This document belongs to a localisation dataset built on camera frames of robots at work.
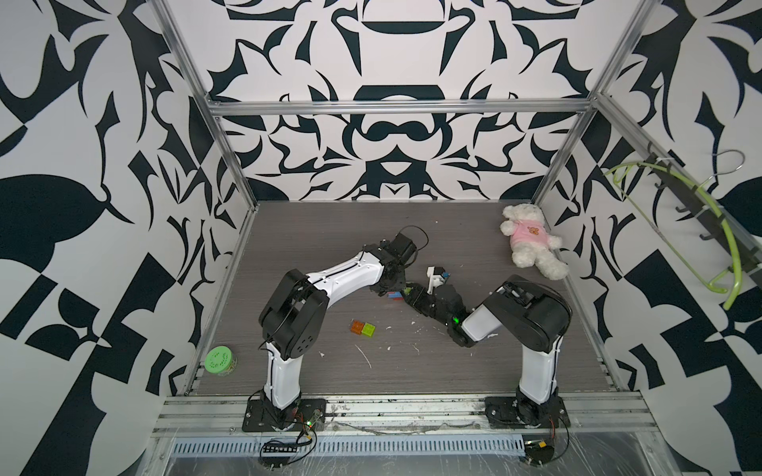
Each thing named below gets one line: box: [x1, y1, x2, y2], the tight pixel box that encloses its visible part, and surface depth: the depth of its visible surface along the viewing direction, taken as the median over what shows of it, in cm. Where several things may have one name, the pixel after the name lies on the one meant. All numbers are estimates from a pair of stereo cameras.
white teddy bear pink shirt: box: [500, 203, 569, 281], surface depth 102 cm
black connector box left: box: [260, 443, 298, 471], surface depth 73 cm
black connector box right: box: [523, 439, 555, 467], surface depth 73 cm
